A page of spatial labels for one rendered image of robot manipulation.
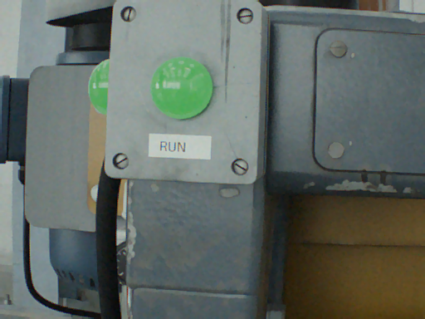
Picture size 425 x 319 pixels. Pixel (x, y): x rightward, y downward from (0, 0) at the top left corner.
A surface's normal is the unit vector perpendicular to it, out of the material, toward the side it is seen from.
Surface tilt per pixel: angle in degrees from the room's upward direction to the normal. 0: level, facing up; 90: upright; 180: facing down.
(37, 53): 90
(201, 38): 90
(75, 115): 90
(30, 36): 90
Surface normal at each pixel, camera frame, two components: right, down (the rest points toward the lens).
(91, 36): -0.49, 0.03
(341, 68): -0.15, 0.04
